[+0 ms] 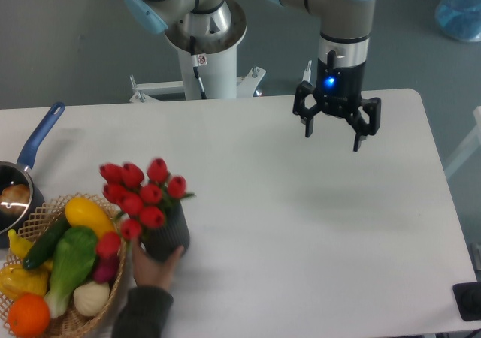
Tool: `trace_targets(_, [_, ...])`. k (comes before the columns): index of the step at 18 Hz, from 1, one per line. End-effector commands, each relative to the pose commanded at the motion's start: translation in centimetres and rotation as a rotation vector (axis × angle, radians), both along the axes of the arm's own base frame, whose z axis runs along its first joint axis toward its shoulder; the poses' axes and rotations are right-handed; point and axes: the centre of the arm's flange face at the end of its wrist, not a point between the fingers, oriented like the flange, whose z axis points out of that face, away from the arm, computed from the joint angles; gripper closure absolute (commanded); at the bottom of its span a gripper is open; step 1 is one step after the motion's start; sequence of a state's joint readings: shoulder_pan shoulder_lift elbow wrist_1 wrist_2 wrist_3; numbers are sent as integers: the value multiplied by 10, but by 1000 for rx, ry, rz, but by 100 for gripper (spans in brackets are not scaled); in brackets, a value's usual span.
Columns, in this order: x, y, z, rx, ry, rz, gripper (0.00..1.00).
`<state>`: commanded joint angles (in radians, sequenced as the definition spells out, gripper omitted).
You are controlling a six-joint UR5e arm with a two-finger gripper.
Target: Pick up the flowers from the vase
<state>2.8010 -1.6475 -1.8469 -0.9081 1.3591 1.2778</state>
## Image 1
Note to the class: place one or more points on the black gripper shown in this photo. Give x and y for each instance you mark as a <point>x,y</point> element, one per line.
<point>338,93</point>

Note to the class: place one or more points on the brown bread roll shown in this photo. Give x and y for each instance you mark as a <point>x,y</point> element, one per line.
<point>15,199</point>

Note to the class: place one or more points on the yellow squash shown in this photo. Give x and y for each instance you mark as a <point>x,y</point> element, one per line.
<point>80,211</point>

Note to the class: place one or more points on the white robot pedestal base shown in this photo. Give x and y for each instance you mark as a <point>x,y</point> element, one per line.
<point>206,46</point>

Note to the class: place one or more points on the yellow banana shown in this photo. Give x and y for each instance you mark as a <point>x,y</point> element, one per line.
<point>19,245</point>

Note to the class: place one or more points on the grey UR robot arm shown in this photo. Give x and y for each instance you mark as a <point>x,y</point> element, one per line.
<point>344,32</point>

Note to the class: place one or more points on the white garlic bulb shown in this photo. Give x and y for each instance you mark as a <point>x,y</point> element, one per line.
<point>90,298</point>

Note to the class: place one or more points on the green leafy cabbage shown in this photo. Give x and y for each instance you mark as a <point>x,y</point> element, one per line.
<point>73,260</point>

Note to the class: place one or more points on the orange fruit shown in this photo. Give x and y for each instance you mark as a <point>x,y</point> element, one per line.
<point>29,316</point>

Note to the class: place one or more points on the purple red radish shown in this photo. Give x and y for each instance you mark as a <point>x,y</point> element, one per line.
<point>107,251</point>

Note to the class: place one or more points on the person's hand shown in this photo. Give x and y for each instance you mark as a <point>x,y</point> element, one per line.
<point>148,272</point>

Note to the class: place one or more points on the dark grey ribbed vase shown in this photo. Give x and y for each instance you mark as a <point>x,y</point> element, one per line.
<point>164,232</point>

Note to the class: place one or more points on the dark green cucumber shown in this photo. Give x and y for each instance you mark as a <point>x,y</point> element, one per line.
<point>44,247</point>

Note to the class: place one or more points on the red tulip bouquet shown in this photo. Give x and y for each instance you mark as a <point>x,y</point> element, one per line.
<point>146,199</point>

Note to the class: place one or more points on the black device at edge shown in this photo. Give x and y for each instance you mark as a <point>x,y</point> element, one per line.
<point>467,297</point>

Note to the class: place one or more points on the dark grey sleeved forearm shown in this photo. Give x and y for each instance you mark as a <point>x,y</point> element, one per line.
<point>144,314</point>

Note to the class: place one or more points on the blue handled saucepan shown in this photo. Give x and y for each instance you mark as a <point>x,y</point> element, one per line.
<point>19,171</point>

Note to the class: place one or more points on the blue translucent bag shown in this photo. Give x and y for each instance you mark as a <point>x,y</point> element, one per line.
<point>459,19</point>

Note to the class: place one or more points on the yellow bell pepper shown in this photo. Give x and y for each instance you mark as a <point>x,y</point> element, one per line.
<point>16,281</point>

